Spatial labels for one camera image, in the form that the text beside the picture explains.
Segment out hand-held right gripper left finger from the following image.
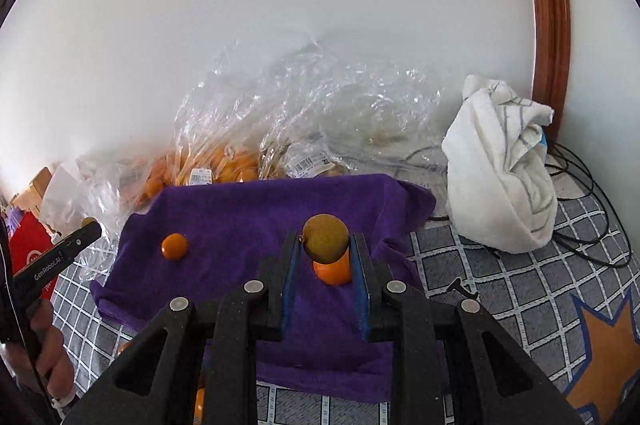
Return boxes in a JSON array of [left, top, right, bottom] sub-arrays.
[[62, 232, 306, 425]]

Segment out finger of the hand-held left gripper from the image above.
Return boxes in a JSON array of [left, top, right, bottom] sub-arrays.
[[50, 222, 103, 262]]

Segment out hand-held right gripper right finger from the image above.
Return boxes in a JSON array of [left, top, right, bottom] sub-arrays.
[[349, 232, 586, 425]]

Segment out greenish brown round fruit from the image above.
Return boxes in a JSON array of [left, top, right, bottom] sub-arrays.
[[301, 214, 351, 265]]

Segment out bagged brown fruits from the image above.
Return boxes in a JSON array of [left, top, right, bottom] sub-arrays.
[[260, 145, 351, 178]]

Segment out person's left hand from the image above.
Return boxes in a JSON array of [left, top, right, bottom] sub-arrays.
[[27, 299, 77, 400]]

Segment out small orange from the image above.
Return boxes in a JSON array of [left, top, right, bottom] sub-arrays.
[[161, 233, 189, 262], [313, 250, 353, 287]]

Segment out red box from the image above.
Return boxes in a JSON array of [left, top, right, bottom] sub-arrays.
[[9, 211, 68, 301]]

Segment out white plastic bag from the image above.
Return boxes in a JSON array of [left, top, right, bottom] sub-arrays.
[[40, 160, 101, 233]]

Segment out clear plastic bag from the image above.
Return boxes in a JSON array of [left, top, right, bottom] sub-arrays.
[[170, 47, 283, 188], [260, 40, 447, 180], [75, 155, 168, 281]]

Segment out cardboard box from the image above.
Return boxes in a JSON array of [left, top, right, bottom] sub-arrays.
[[10, 165, 56, 212]]

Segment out purple towel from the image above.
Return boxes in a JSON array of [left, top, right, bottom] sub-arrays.
[[91, 174, 438, 403]]

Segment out pile of bagged oranges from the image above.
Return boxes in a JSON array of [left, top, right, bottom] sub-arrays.
[[136, 145, 261, 206]]

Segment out grey checked bed sheet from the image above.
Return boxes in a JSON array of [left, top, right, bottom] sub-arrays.
[[50, 195, 640, 425]]

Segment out white towel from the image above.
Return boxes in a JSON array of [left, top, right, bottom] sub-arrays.
[[441, 75, 558, 254]]

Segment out black cable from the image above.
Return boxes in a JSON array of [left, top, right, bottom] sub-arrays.
[[400, 142, 633, 268]]

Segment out brown wooden door frame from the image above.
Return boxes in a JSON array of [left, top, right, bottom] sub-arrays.
[[512, 0, 572, 146]]

